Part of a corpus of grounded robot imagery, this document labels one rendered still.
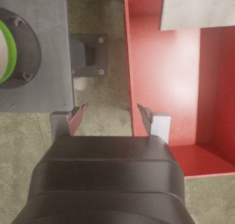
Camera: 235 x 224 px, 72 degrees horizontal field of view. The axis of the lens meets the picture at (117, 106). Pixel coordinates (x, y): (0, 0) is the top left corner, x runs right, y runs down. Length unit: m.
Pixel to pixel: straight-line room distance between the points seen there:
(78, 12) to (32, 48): 0.99
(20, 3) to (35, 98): 0.18
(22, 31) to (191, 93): 0.67
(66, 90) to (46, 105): 0.06
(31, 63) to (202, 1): 0.38
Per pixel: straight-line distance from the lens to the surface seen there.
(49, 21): 0.37
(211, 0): 0.48
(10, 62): 0.31
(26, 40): 0.35
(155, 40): 0.74
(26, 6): 0.39
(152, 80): 0.74
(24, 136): 1.61
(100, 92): 1.29
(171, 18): 0.46
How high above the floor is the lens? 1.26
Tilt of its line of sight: 74 degrees down
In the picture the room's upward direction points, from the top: 179 degrees clockwise
